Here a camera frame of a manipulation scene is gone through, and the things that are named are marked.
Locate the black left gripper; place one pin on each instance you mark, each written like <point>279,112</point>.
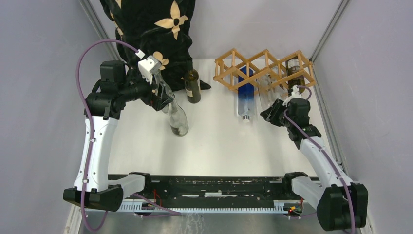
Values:
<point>151,99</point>

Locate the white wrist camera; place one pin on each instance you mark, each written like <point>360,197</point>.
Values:
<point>294,94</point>
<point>148,67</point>

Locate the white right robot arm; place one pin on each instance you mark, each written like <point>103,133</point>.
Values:
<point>339,202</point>

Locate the wooden lattice wine rack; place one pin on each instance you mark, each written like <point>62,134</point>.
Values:
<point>233,70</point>

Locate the clear bottle with black label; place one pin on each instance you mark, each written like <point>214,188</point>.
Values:
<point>177,119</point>

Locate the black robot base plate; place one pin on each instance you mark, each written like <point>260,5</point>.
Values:
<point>184,191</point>

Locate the clear bottle with dark label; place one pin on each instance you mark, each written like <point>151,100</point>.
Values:
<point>163,95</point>

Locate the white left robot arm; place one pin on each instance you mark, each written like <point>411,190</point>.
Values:
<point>92,187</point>

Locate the blue square glass bottle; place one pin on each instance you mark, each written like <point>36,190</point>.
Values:
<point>246,102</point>

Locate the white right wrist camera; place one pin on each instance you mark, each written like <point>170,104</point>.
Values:
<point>294,94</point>

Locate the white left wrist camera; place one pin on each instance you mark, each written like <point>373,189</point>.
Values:
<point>148,67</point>

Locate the black floral plush blanket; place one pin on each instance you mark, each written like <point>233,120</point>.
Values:
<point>159,28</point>

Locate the white slotted cable duct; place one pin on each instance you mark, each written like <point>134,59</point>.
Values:
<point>140,206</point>

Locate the clear glass bottle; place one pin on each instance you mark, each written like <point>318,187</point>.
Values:
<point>278,92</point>
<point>266,96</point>

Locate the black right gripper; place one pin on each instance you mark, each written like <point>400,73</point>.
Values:
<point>270,114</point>

